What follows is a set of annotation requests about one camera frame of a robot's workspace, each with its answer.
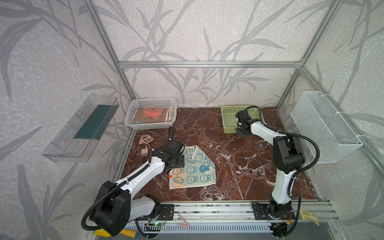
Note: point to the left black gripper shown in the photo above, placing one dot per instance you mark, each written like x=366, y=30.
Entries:
x=180, y=160

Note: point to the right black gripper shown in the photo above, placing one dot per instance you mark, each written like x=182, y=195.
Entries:
x=241, y=130

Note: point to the teal rabbit pattern towel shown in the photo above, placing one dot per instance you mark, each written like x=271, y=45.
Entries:
x=199, y=170

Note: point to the red orange towel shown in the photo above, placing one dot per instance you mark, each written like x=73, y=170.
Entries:
x=151, y=115

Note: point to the orange rabbit pattern towel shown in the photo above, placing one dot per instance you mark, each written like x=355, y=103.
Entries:
x=170, y=113

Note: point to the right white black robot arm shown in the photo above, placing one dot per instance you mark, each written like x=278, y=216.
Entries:
x=288, y=157

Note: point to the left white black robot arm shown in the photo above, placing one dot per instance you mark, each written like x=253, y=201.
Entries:
x=115, y=204

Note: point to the green plastic basket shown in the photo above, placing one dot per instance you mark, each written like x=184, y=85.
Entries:
x=229, y=118

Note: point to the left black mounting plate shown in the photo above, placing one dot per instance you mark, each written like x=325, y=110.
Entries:
x=164, y=212

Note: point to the black mounting plate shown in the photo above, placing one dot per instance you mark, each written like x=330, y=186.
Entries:
x=273, y=211
x=164, y=212

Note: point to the white perforated plastic basket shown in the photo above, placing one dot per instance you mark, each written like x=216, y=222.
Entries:
x=149, y=103

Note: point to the green circuit board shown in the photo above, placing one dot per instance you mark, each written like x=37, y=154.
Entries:
x=156, y=224

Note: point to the pink clothespin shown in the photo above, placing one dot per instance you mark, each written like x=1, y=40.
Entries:
x=183, y=223

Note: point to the yellow plastic scoop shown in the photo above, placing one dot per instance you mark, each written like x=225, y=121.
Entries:
x=127, y=233

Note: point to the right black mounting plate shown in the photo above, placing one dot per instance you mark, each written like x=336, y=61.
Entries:
x=273, y=211

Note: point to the yellow paper tag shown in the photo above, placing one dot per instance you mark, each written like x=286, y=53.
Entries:
x=308, y=216

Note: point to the white wire mesh basket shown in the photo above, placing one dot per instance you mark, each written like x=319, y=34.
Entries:
x=317, y=119

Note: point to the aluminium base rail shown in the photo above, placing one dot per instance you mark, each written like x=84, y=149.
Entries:
x=233, y=217

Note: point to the clear acrylic wall shelf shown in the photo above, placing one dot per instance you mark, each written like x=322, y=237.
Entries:
x=78, y=139

